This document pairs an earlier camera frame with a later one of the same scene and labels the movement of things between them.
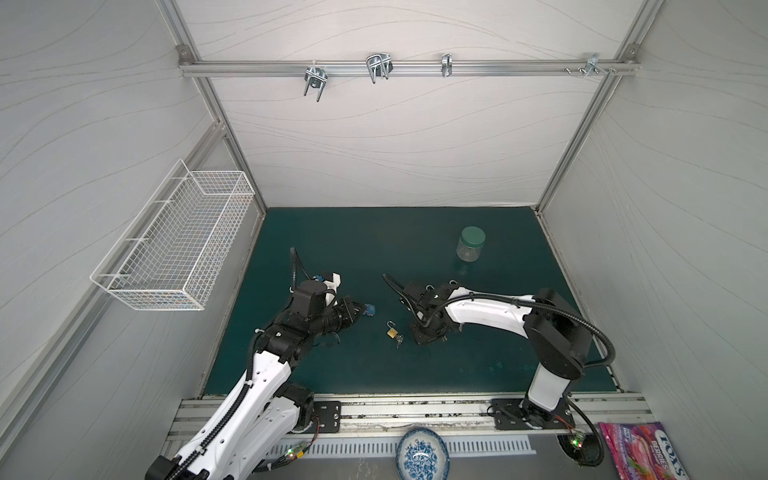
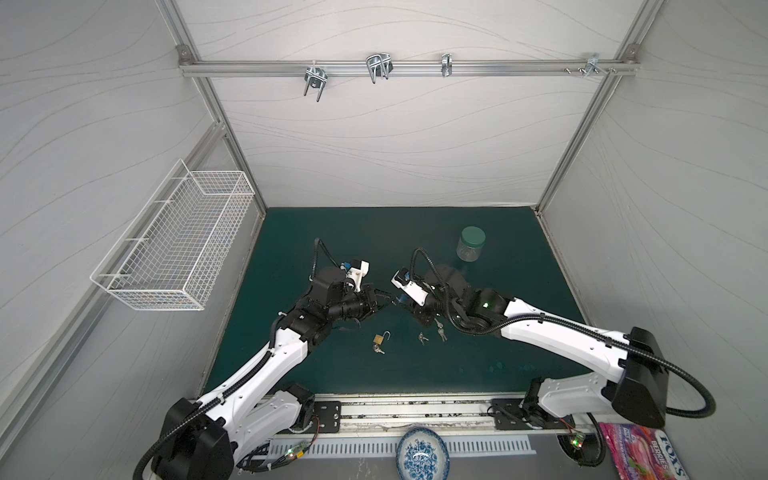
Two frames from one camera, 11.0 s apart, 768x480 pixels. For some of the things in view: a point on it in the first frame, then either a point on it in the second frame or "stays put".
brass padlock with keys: [393, 334] -> [378, 340]
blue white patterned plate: [422, 454] stays put
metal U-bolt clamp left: [315, 77] stays put
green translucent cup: [470, 243] stays put
